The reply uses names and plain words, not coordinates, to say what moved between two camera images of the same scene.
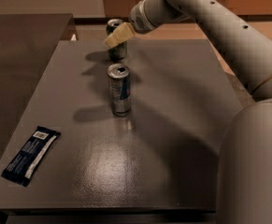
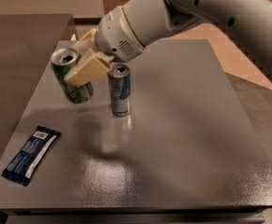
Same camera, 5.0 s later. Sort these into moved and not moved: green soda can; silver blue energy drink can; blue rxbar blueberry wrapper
Moved: green soda can
Not moved: silver blue energy drink can; blue rxbar blueberry wrapper
